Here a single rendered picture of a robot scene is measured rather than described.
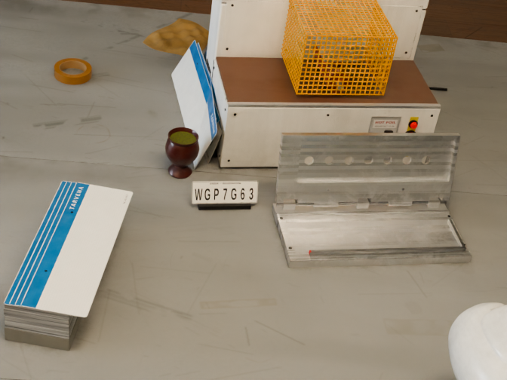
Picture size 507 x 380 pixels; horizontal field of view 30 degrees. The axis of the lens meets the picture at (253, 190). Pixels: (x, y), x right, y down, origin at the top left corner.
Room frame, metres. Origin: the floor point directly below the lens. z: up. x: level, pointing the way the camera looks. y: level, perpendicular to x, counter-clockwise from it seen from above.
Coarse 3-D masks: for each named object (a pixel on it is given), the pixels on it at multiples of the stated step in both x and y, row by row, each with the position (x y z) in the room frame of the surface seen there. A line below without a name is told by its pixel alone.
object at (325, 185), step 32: (288, 160) 1.80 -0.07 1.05; (320, 160) 1.83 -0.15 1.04; (352, 160) 1.86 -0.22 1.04; (416, 160) 1.89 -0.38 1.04; (448, 160) 1.92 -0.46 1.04; (288, 192) 1.78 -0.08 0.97; (320, 192) 1.80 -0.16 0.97; (352, 192) 1.82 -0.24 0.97; (384, 192) 1.85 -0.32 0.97; (416, 192) 1.87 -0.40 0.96; (448, 192) 1.89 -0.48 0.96
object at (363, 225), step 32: (288, 224) 1.72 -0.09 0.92; (320, 224) 1.74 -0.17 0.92; (352, 224) 1.76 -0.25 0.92; (384, 224) 1.78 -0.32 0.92; (416, 224) 1.80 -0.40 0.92; (288, 256) 1.61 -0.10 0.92; (320, 256) 1.62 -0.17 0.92; (352, 256) 1.64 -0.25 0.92; (384, 256) 1.66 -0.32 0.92; (416, 256) 1.68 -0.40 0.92; (448, 256) 1.70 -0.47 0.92
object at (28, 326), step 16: (48, 208) 1.55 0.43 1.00; (16, 320) 1.26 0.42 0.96; (32, 320) 1.26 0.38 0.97; (48, 320) 1.26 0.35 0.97; (64, 320) 1.25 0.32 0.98; (80, 320) 1.33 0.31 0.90; (16, 336) 1.26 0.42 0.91; (32, 336) 1.25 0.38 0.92; (48, 336) 1.25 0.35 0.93; (64, 336) 1.26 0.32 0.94
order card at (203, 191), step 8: (192, 184) 1.77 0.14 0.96; (200, 184) 1.78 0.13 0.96; (208, 184) 1.78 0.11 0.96; (216, 184) 1.79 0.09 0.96; (224, 184) 1.79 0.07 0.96; (232, 184) 1.80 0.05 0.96; (240, 184) 1.80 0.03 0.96; (248, 184) 1.81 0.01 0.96; (256, 184) 1.81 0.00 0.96; (192, 192) 1.76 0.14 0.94; (200, 192) 1.77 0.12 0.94; (208, 192) 1.77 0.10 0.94; (216, 192) 1.78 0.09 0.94; (224, 192) 1.78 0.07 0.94; (232, 192) 1.79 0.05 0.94; (240, 192) 1.79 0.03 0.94; (248, 192) 1.80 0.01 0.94; (256, 192) 1.80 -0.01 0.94; (192, 200) 1.76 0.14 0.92; (200, 200) 1.76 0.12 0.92; (208, 200) 1.77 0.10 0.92; (216, 200) 1.77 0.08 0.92; (224, 200) 1.78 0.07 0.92; (232, 200) 1.78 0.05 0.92; (240, 200) 1.79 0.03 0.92; (248, 200) 1.79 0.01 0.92; (256, 200) 1.80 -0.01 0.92
